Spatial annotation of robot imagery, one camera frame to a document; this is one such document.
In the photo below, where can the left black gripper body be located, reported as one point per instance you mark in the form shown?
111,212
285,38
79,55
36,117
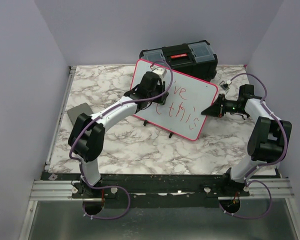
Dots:
158,92

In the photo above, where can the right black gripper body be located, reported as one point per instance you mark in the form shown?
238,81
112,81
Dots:
230,106

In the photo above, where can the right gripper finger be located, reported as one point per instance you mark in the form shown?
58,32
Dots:
212,112
215,106

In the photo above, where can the pink framed whiteboard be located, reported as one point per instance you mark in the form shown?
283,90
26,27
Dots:
181,114

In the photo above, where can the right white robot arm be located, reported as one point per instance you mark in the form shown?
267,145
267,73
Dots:
268,142

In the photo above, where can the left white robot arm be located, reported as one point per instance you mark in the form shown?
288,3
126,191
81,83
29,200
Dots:
86,140

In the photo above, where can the black plastic toolbox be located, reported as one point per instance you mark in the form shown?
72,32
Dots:
196,59

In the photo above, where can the grey sponge block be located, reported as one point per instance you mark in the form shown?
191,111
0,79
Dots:
74,112

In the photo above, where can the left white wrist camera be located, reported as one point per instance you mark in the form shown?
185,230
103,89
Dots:
158,74

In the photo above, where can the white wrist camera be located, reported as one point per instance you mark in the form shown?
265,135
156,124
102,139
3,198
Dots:
158,74
225,85

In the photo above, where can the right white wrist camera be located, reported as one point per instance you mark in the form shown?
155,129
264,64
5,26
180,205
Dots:
225,85

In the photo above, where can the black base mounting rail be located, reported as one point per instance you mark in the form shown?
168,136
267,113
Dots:
118,191

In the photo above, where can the aluminium extrusion frame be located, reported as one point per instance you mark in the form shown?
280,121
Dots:
49,187

